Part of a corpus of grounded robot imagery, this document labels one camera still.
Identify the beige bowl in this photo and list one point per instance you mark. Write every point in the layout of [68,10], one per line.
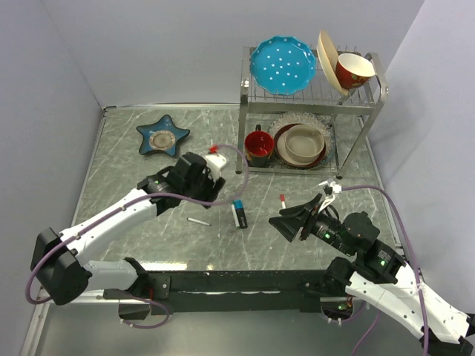
[303,144]

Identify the red rimmed plate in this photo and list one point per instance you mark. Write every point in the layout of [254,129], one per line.
[279,149]

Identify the black blue highlighter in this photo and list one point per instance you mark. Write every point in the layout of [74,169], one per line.
[241,218]

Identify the red and black mug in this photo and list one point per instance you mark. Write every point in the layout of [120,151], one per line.
[259,146]

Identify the cream plate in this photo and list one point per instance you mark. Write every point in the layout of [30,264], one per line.
[328,57]

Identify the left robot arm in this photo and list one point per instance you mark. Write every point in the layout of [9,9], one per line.
[64,263]

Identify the blue star shaped dish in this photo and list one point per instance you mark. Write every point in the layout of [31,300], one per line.
[161,137]

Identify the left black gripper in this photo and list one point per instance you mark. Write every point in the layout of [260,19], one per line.
[212,188]

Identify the metal dish rack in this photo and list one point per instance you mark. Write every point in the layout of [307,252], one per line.
[318,98]

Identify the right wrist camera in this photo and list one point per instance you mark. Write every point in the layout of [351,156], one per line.
[331,190]

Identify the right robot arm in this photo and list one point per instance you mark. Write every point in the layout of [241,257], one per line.
[374,272]

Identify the blue polka dot plate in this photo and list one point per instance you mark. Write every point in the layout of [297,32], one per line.
[283,65]

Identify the red bowl white inside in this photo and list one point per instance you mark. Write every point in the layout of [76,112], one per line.
[353,71]

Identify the black base bar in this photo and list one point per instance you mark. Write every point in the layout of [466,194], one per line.
[308,291]

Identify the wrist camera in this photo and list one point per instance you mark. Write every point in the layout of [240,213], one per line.
[215,161]
[331,190]

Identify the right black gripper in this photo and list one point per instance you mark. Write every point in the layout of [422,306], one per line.
[287,225]

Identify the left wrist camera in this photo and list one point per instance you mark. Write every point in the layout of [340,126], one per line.
[215,161]

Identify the white pen green tip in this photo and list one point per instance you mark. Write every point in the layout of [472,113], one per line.
[235,217]

